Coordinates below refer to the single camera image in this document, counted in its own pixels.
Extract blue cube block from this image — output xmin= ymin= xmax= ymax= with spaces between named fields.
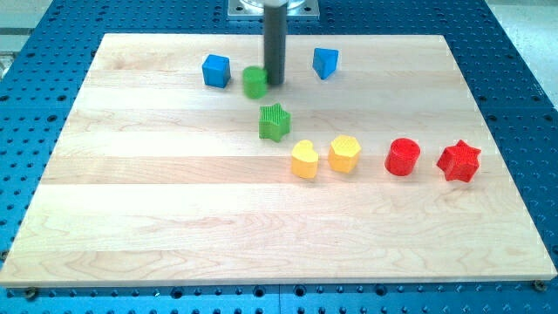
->
xmin=202 ymin=54 xmax=231 ymax=88

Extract right corner screw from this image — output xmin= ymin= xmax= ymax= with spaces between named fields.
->
xmin=532 ymin=280 xmax=548 ymax=292

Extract corner screw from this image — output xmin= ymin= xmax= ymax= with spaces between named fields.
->
xmin=532 ymin=280 xmax=548 ymax=292
xmin=23 ymin=287 xmax=38 ymax=300

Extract green cylinder block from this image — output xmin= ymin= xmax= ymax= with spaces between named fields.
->
xmin=242 ymin=66 xmax=268 ymax=99

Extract yellow heart block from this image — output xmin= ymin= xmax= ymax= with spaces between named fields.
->
xmin=291 ymin=140 xmax=319 ymax=179

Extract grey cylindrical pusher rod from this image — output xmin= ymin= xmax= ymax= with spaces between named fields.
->
xmin=263 ymin=0 xmax=288 ymax=85

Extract yellow hexagon block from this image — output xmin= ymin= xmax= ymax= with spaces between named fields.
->
xmin=328 ymin=135 xmax=362 ymax=174

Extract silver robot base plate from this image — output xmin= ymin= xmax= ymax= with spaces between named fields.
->
xmin=227 ymin=0 xmax=320 ymax=21

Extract wooden board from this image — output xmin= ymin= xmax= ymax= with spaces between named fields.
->
xmin=1 ymin=33 xmax=556 ymax=287

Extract green star block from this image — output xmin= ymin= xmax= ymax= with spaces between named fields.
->
xmin=258 ymin=103 xmax=291 ymax=142

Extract red cylinder block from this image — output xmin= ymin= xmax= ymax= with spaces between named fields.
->
xmin=384 ymin=138 xmax=421 ymax=176

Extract blue triangular prism block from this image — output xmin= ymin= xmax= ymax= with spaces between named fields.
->
xmin=312 ymin=47 xmax=339 ymax=80

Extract red star block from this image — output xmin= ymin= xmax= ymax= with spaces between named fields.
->
xmin=437 ymin=140 xmax=481 ymax=182

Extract left corner screw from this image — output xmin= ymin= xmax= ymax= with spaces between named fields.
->
xmin=23 ymin=287 xmax=38 ymax=300

